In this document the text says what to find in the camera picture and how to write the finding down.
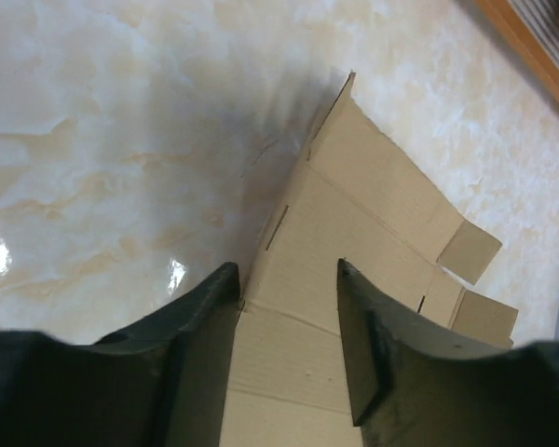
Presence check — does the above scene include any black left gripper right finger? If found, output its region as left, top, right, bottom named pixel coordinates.
left=336, top=260, right=559, bottom=446

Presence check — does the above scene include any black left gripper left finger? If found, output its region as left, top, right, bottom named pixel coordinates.
left=0, top=263, right=240, bottom=446

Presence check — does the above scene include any brown cardboard box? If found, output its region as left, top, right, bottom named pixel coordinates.
left=220, top=79, right=518, bottom=446

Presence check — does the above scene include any wooden shelf rack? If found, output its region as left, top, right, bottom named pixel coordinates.
left=476, top=1, right=559, bottom=104

